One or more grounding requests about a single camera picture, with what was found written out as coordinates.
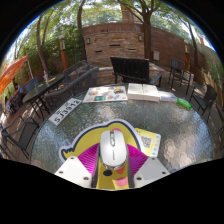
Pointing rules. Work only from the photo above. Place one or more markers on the wall lantern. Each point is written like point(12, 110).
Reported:
point(140, 38)
point(88, 40)

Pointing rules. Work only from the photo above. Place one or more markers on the black slatted bench chair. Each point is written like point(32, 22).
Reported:
point(130, 68)

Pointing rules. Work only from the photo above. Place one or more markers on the dark wicker chair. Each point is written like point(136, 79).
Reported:
point(75, 86)
point(76, 68)

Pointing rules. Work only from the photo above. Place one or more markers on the colourful printed magazine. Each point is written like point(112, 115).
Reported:
point(105, 94)

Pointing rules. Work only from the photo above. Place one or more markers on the wooden lamp post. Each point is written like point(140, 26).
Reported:
point(187, 55)
point(63, 53)

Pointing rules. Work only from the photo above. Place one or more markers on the yellow printed card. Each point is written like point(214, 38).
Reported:
point(150, 141)

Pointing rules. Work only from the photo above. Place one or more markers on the small white box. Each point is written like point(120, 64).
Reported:
point(168, 97)

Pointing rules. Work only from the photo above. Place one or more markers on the blue chair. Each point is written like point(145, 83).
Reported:
point(31, 84)

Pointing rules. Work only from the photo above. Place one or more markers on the grey wall utility box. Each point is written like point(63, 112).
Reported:
point(156, 55)

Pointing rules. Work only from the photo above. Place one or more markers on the black metal patio chair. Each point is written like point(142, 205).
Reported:
point(25, 133)
point(208, 95)
point(178, 68)

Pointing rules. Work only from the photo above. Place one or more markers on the open white book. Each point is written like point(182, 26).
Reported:
point(143, 91)

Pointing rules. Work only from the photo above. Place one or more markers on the white licence plate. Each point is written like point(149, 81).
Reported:
point(65, 111)

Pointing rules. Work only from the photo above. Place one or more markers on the green bottle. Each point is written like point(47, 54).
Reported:
point(184, 103)

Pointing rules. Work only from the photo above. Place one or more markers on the white computer mouse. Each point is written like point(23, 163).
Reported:
point(113, 150)

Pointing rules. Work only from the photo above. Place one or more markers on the orange umbrella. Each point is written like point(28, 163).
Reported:
point(11, 71)

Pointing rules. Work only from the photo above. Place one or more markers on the yellow duck-shaped mouse pad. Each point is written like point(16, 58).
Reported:
point(88, 138)

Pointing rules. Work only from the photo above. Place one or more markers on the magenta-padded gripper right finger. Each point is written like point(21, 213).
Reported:
point(150, 170)

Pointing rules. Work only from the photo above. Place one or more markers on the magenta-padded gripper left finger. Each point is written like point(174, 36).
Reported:
point(73, 170)

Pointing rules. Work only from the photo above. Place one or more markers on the round dark patio table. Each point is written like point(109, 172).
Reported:
point(41, 87)

